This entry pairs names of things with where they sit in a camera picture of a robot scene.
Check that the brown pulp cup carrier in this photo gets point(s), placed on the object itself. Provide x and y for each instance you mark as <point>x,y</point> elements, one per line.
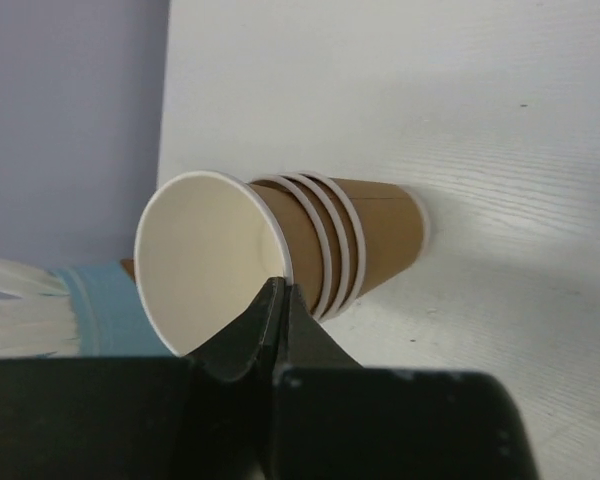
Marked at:
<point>128,265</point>

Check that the stack of brown paper cups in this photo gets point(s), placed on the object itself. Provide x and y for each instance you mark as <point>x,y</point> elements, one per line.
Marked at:
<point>368,232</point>

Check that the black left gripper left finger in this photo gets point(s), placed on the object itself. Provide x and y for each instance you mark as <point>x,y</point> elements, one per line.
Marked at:
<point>227,418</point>

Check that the light blue straw holder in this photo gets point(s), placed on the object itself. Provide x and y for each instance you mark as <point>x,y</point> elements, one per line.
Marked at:
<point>110,319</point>

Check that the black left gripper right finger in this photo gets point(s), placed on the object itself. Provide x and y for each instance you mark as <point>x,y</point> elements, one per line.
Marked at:
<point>310,379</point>

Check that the brown paper coffee cup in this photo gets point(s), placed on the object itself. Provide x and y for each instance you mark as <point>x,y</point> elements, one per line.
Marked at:
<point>205,244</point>

